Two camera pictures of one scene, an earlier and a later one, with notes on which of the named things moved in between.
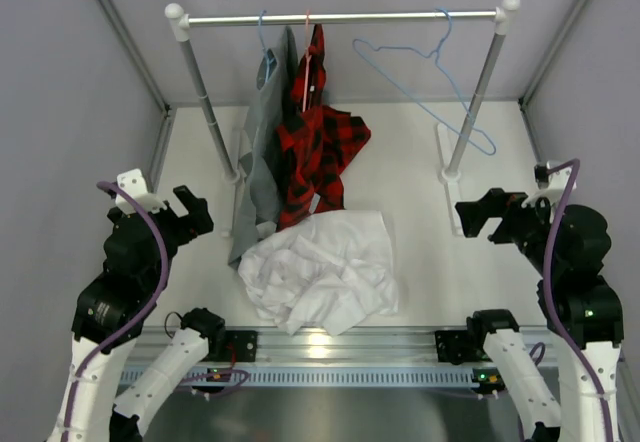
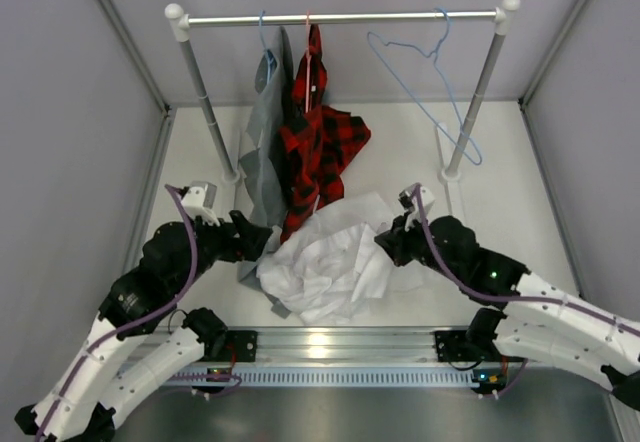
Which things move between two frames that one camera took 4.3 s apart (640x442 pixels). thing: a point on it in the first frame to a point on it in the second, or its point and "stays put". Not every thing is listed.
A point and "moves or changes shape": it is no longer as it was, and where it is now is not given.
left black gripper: (198, 221) to (247, 247)
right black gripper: (474, 214) to (395, 241)
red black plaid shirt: (314, 142) stays put
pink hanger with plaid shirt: (308, 58) stays put
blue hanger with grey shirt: (268, 61) stays put
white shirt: (333, 273) moves or changes shape
